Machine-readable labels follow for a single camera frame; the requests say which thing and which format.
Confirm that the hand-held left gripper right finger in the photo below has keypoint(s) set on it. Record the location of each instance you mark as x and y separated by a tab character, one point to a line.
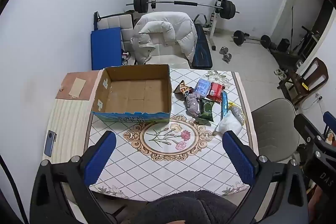
239	158

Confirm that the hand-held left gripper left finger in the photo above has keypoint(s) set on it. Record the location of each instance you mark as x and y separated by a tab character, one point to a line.
101	158

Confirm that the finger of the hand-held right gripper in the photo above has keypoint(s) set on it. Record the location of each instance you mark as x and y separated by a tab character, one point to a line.
309	130
330	120

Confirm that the white plastic bag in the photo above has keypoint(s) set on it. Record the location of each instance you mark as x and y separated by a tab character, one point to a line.
228	125

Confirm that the silver glitter pouch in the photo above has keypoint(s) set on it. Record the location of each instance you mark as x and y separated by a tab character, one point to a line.
237	113

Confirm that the long blue packet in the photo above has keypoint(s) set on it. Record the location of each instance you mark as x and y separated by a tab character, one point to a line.
224	106

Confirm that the green snack packet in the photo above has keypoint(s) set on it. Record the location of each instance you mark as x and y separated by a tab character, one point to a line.
207	109

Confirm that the cardboard box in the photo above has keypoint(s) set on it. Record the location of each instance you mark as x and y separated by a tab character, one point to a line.
131	98

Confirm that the red packet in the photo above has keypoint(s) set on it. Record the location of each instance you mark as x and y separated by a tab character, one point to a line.
215	92

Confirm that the grey plush toy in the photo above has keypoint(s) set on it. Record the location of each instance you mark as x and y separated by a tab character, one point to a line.
193	104

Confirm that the blue white tissue pack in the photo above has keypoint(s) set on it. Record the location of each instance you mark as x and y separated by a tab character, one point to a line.
202	87

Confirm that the brown panda snack packet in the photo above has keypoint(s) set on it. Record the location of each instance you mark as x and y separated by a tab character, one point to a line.
182	89

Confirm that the grey round stool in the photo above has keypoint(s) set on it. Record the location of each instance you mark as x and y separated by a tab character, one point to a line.
273	127

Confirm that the dark wooden chair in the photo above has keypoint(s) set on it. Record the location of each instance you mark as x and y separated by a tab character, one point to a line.
319	69

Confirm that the blue smartphone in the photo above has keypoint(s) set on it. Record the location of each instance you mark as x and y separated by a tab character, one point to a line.
50	142

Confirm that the floral diamond pattern tablecloth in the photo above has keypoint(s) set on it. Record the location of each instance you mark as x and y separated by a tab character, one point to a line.
157	169

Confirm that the white shoe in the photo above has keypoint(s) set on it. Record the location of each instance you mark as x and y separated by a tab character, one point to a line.
277	71
282	76

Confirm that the person's dark fleece clothing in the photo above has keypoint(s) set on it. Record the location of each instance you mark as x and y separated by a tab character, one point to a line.
183	205

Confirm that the beige card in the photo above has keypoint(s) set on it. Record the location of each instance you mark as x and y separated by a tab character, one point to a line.
77	87

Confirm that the black exercise machine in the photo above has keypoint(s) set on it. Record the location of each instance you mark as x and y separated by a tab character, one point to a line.
305	39

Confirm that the black bag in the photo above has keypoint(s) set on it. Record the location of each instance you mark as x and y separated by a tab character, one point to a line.
283	45

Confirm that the chrome dumbbell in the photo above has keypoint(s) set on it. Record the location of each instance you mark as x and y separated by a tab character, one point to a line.
228	57
223	50

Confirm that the red white packaging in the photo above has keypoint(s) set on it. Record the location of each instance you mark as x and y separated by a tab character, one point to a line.
126	56

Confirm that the blue folded exercise mat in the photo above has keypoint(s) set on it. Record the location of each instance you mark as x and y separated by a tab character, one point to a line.
105	48

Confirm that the black weight bench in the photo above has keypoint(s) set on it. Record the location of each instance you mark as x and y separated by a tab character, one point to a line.
202	50

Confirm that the small barbell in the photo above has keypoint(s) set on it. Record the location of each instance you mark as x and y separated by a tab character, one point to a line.
239	37

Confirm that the beige quilted chair back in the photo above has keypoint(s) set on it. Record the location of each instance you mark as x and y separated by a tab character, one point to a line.
115	22

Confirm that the white down jacket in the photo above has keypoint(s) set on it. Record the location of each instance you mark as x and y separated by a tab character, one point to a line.
168	27

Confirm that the barbell with black plates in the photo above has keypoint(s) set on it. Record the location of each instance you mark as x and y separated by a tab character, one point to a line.
183	3

